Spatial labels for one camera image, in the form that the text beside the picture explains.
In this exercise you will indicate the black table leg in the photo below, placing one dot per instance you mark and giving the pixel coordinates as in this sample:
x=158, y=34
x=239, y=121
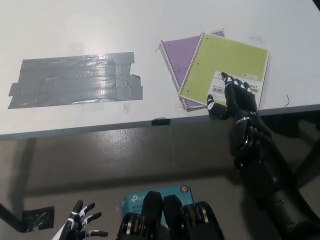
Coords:
x=11, y=213
x=308, y=167

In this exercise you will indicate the green spiral notebook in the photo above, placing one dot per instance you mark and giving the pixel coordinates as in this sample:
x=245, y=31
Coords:
x=220, y=55

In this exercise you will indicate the purple spiral notebook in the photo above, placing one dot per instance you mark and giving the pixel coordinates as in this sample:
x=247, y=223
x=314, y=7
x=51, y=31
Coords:
x=178, y=53

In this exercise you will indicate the black tape strip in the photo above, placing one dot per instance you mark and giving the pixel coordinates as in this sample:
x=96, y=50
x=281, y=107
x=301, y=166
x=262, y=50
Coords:
x=161, y=122

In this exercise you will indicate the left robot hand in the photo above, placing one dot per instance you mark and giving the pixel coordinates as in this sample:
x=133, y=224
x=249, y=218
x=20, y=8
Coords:
x=77, y=220

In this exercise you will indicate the black floor tape patch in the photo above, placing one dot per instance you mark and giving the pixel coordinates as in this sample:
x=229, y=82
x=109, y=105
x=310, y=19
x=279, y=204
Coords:
x=38, y=217

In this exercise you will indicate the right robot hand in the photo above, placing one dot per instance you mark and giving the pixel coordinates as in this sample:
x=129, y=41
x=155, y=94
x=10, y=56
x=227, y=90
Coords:
x=240, y=100

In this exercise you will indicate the teal router box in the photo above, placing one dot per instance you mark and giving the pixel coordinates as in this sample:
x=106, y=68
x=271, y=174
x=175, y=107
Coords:
x=172, y=192

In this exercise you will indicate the grey duct tape patch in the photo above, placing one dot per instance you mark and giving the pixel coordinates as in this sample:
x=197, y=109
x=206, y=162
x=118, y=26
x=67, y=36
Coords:
x=75, y=80

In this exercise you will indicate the clear tape piece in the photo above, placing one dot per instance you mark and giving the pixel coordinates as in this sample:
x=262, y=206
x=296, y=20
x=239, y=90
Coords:
x=182, y=109
x=127, y=108

